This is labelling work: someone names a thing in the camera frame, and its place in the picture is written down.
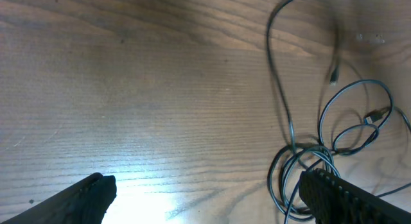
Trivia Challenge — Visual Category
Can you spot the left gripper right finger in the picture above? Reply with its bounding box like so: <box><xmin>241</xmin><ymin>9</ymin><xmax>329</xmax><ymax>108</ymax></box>
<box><xmin>299</xmin><ymin>168</ymin><xmax>410</xmax><ymax>224</ymax></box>

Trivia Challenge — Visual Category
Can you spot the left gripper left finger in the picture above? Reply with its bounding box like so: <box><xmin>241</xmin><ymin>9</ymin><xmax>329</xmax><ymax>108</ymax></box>
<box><xmin>3</xmin><ymin>173</ymin><xmax>116</xmax><ymax>224</ymax></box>

